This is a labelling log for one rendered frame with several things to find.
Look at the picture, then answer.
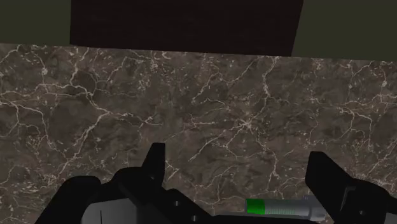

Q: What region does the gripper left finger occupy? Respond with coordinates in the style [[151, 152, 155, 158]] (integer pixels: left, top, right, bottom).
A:
[[34, 142, 215, 224]]

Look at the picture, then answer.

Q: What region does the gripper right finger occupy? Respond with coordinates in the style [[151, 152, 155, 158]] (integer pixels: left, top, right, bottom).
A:
[[305, 151, 397, 224]]

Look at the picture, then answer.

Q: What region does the grey tube with green cap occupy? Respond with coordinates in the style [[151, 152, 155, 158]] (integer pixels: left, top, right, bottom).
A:
[[245, 195, 328, 221]]

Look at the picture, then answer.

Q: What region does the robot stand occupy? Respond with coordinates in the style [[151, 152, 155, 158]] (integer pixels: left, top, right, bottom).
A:
[[69, 0, 305, 57]]

